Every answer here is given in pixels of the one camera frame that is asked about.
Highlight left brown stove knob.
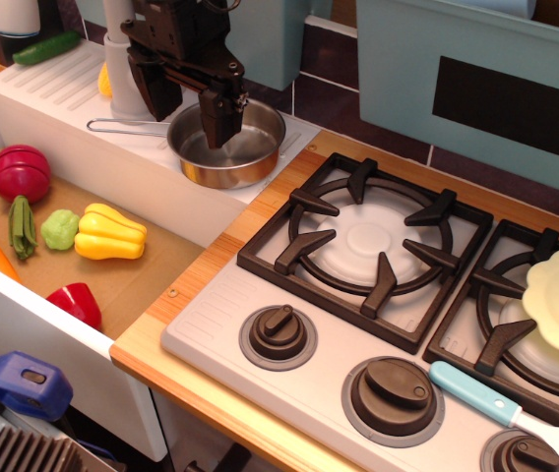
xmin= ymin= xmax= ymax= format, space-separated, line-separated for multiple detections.
xmin=239 ymin=304 xmax=318 ymax=372

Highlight blue plastic clamp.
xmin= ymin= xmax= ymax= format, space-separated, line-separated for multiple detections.
xmin=0 ymin=351 xmax=74 ymax=422

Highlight white and black bottle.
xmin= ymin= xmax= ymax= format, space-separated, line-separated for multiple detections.
xmin=0 ymin=0 xmax=41 ymax=65

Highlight blue handled white spatula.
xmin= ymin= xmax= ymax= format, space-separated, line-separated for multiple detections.
xmin=429 ymin=361 xmax=559 ymax=455

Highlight right brown stove knob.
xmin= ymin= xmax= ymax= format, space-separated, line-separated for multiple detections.
xmin=480 ymin=430 xmax=559 ymax=472

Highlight red toy onion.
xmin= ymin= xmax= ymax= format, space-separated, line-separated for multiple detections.
xmin=0 ymin=145 xmax=51 ymax=204

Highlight small steel saucepan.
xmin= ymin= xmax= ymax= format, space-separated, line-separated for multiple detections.
xmin=87 ymin=100 xmax=286 ymax=190

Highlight brown stove knob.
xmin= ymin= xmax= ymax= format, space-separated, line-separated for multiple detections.
xmin=341 ymin=356 xmax=445 ymax=448
xmin=480 ymin=430 xmax=559 ymax=472
xmin=239 ymin=304 xmax=318 ymax=372

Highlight teal toy microwave cabinet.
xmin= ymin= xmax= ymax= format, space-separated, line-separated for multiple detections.
xmin=356 ymin=1 xmax=559 ymax=189

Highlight grey toy stove top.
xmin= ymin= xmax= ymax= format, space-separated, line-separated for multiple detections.
xmin=160 ymin=151 xmax=559 ymax=472

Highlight teal hanging cabinet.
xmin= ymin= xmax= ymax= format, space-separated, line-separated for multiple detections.
xmin=226 ymin=0 xmax=333 ymax=90

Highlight middle brown stove knob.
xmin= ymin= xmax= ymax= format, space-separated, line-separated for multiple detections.
xmin=341 ymin=356 xmax=445 ymax=448

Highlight brown cardboard sheet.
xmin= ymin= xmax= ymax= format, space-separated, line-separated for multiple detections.
xmin=0 ymin=176 xmax=203 ymax=339

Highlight white toy faucet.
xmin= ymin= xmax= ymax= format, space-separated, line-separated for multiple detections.
xmin=102 ymin=0 xmax=152 ymax=120

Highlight light green toy cabbage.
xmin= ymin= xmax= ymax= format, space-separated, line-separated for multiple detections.
xmin=40 ymin=209 xmax=80 ymax=251

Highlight right black burner grate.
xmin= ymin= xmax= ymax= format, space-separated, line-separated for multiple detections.
xmin=424 ymin=219 xmax=559 ymax=426

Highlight green toy cucumber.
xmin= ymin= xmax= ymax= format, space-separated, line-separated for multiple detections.
xmin=12 ymin=30 xmax=82 ymax=66

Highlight yellow toy bell pepper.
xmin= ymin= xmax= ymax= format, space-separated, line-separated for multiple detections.
xmin=74 ymin=204 xmax=148 ymax=261

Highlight yellow toy corn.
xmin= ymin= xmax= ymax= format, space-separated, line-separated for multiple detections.
xmin=97 ymin=63 xmax=113 ymax=98

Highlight green toy bean pods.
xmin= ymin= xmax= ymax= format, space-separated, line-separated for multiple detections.
xmin=9 ymin=196 xmax=37 ymax=261

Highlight left black burner grate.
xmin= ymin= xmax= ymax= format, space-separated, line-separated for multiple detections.
xmin=237 ymin=153 xmax=493 ymax=354

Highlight black burner grate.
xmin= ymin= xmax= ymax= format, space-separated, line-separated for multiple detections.
xmin=237 ymin=153 xmax=493 ymax=354
xmin=424 ymin=219 xmax=559 ymax=426

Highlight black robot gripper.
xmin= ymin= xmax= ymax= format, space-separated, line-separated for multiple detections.
xmin=121 ymin=1 xmax=245 ymax=149

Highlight red toy pepper piece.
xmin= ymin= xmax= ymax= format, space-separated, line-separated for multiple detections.
xmin=46 ymin=282 xmax=102 ymax=330

